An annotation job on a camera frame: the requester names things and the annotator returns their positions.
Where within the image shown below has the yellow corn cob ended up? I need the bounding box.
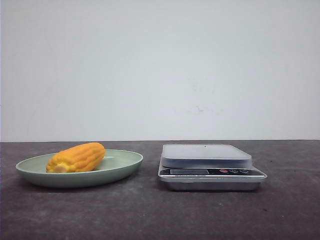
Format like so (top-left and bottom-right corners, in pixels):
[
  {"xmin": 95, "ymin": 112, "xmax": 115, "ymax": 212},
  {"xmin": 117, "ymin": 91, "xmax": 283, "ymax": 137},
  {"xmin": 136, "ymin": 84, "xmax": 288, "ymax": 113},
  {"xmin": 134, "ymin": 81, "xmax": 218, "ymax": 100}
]
[{"xmin": 46, "ymin": 142, "xmax": 105, "ymax": 173}]

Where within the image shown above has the silver electronic kitchen scale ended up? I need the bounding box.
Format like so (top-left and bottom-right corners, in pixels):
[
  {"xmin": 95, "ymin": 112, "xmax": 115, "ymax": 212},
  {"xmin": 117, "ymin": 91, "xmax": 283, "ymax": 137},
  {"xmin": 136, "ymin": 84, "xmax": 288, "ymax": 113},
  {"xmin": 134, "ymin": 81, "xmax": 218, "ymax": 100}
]
[{"xmin": 158, "ymin": 144, "xmax": 268, "ymax": 191}]

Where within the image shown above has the light green plate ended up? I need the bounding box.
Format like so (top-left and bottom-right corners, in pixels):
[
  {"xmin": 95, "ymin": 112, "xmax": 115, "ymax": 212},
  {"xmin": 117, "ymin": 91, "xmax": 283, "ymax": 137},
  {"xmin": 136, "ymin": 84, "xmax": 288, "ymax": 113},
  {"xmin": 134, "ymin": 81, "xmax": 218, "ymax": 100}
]
[{"xmin": 15, "ymin": 149, "xmax": 144, "ymax": 188}]

